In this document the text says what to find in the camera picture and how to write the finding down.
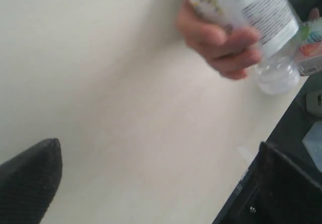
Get grey box beside table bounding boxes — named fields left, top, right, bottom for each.
left=306, top=90, right=322, bottom=117

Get pale blue plastic bag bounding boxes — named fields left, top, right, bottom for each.
left=302, top=121, right=322, bottom=172

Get square bottle floral label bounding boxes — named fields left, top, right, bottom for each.
left=177, top=0, right=300, bottom=95

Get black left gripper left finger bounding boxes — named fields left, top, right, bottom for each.
left=1, top=138, right=62, bottom=223

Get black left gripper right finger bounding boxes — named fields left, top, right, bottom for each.
left=241, top=142, right=321, bottom=223

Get bare open human hand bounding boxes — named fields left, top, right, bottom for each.
left=177, top=0, right=262, bottom=80

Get lime label bottle white cap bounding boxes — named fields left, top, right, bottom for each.
left=297, top=17, right=322, bottom=77

